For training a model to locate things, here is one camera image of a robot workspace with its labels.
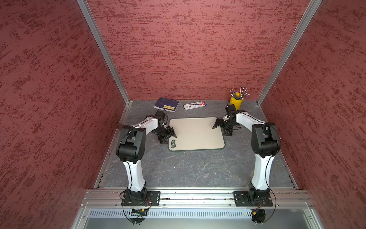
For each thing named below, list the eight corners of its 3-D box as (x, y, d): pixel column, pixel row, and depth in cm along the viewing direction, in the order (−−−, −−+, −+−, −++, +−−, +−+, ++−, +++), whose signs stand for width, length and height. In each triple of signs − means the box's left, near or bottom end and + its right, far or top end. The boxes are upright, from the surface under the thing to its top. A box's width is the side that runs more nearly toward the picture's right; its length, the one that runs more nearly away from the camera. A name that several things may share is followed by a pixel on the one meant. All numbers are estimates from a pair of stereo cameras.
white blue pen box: (184, 110, 117) (184, 108, 115) (183, 106, 120) (183, 104, 118) (206, 105, 121) (206, 104, 119) (204, 102, 123) (205, 100, 122)
